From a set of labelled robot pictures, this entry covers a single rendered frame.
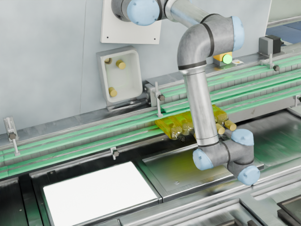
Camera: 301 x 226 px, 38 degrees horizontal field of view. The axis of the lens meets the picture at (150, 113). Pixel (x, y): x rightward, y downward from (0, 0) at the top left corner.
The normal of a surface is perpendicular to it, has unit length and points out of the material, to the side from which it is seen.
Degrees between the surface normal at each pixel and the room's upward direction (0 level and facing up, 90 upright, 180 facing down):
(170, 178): 90
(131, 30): 0
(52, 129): 90
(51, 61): 0
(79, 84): 0
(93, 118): 90
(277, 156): 91
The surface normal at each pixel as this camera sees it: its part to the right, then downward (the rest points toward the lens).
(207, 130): 0.07, 0.14
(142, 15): 0.25, 0.39
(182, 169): -0.10, -0.90
